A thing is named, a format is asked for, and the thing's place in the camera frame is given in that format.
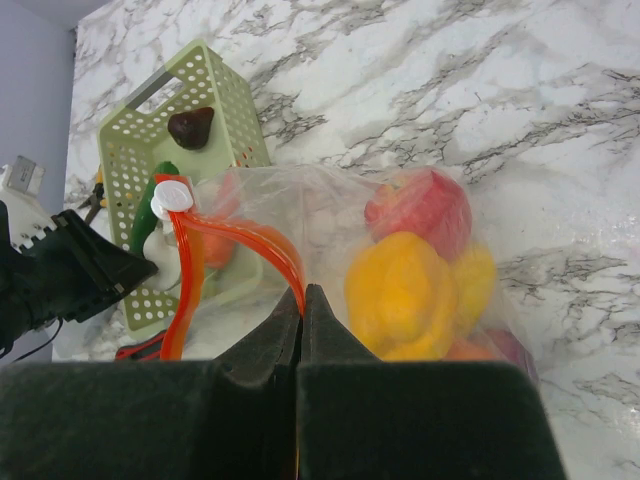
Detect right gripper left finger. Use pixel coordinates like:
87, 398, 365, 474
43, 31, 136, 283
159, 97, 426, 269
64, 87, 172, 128
1, 293, 302, 479

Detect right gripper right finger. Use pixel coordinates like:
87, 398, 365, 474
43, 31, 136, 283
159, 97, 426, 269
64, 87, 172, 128
297, 285, 565, 479

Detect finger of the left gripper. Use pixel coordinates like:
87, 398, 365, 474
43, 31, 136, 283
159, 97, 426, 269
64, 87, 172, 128
52, 210, 158, 323

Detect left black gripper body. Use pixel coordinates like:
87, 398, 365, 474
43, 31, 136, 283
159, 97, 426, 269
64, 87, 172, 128
1, 202, 63, 350

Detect green toy cucumber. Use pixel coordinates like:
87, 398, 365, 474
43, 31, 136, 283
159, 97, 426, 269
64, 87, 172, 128
130, 161, 179, 256

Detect orange toy pumpkin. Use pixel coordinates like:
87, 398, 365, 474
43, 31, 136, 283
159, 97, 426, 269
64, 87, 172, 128
443, 336, 501, 362

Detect orange toy carrot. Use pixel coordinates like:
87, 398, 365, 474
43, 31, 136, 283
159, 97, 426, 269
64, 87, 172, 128
199, 169, 241, 271

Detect yellow bell pepper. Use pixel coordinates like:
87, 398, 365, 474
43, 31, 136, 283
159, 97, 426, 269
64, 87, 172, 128
344, 232, 458, 362

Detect green plastic basket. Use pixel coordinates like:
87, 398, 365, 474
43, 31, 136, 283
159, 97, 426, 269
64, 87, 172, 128
98, 40, 270, 339

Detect clear zip bag orange zipper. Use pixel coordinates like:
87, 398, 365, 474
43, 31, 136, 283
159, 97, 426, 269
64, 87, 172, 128
152, 165, 532, 360

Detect purple toy onion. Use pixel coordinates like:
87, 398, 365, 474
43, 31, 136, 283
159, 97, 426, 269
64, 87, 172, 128
485, 329, 539, 385

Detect yellow toy squash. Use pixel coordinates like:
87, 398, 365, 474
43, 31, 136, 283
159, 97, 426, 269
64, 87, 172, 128
452, 243, 497, 335

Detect red toy apple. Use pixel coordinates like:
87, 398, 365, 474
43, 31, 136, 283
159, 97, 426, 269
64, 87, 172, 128
364, 168, 472, 261

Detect white toy mushroom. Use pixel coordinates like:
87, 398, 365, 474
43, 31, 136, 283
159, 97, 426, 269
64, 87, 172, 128
143, 229, 181, 292

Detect red black utility knife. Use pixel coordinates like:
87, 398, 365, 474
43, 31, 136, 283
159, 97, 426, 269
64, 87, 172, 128
115, 330, 166, 361

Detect dark purple toy eggplant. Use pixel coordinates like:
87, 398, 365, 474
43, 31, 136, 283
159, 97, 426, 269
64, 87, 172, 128
167, 107, 215, 151

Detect yellow handled pliers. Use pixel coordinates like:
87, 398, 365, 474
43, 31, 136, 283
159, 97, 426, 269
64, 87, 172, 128
77, 168, 106, 225

